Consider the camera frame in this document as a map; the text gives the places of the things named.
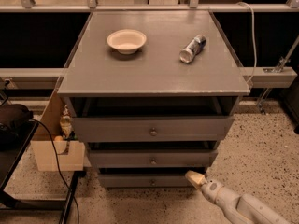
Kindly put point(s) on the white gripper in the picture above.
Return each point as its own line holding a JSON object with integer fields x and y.
{"x": 214, "y": 188}

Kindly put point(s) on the grey drawer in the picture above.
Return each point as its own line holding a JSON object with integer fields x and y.
{"x": 143, "y": 177}
{"x": 152, "y": 154}
{"x": 152, "y": 129}

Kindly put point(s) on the grey bottom drawer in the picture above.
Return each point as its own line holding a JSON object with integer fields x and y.
{"x": 143, "y": 177}

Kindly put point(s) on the grey wooden drawer cabinet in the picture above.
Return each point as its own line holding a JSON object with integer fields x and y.
{"x": 152, "y": 82}

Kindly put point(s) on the grey top drawer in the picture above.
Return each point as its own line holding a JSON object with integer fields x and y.
{"x": 152, "y": 129}

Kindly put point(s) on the silver blue drink can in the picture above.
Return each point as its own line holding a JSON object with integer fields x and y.
{"x": 197, "y": 44}

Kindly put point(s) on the cardboard box with items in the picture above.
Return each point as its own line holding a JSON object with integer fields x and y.
{"x": 52, "y": 152}

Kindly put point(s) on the black side table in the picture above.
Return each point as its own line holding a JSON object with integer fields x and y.
{"x": 9, "y": 160}

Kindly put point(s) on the black bag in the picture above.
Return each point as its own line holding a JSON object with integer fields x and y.
{"x": 13, "y": 117}

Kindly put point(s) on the metal rail frame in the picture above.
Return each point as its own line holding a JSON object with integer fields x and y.
{"x": 35, "y": 78}

